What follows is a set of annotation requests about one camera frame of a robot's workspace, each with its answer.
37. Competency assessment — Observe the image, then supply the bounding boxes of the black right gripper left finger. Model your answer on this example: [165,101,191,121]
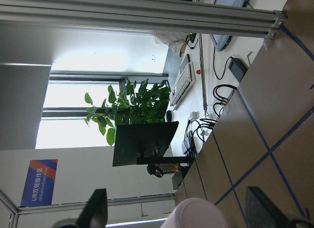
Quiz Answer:
[55,188,109,228]

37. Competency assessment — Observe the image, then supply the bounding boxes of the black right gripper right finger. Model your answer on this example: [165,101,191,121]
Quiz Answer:
[245,186,314,228]

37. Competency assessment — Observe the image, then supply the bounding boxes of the pink plastic cup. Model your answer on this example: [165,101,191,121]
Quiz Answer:
[161,198,228,228]

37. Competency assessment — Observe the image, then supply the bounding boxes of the black monitor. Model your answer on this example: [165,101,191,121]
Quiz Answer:
[112,121,194,167]

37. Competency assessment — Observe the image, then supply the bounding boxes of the green potted plant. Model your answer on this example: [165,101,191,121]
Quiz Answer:
[84,79,171,146]

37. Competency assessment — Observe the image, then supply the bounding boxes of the black power adapter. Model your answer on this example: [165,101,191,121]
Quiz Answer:
[228,57,248,82]

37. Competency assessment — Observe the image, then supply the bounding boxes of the white keyboard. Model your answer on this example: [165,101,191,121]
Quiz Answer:
[169,54,195,110]

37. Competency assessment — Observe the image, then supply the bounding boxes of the blue teach pendant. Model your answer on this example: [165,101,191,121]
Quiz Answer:
[210,0,253,52]

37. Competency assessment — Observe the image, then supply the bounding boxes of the blue red wall sign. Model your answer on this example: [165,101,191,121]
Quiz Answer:
[20,159,58,207]

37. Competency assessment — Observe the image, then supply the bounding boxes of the aluminium frame post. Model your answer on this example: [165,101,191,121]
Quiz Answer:
[0,0,286,39]

